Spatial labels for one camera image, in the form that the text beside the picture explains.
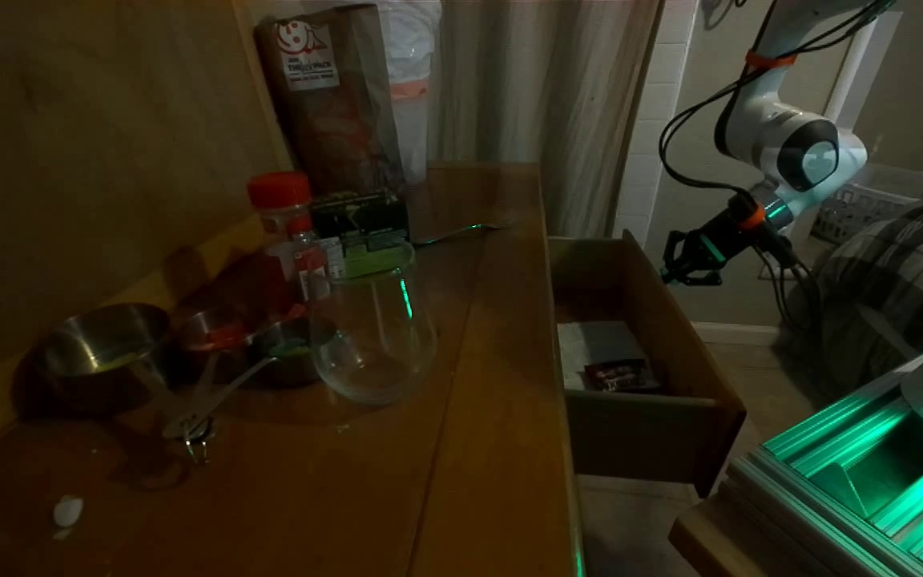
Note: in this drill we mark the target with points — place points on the wooden drawer with round knob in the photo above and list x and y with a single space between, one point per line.
642 437

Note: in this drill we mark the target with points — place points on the red-lid spice bottle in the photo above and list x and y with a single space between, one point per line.
283 204

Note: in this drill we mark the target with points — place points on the white door frame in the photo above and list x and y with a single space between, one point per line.
656 117

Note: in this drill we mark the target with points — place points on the wooden dresser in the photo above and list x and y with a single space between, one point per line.
483 448

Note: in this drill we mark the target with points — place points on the plaid blanket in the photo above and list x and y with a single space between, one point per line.
888 299

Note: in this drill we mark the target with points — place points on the brown paper bag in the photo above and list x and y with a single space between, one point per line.
333 117

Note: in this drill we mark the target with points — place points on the chip packet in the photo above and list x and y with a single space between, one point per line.
621 371

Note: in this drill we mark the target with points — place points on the metal measuring spoon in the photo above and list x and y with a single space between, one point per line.
209 406

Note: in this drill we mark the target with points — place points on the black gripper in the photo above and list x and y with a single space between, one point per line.
736 227

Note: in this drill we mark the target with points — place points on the small white lump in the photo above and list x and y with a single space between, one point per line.
68 510

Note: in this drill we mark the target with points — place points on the steel measuring cup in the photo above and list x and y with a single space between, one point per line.
97 352

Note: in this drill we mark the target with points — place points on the small clear bottle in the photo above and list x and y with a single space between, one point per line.
314 268

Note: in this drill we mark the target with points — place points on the red measuring cup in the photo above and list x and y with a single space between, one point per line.
209 328

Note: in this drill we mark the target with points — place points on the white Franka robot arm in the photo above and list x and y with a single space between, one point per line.
803 149

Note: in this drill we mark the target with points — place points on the small dark green bowl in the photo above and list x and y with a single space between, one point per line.
288 365

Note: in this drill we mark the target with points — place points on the white laundry basket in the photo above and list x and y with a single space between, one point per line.
878 179

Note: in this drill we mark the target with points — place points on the white plastic bag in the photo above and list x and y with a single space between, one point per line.
418 64

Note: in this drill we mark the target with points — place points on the clear glass bowl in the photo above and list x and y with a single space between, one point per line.
377 339

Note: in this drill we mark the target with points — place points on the aluminium robot stand frame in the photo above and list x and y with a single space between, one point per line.
857 492

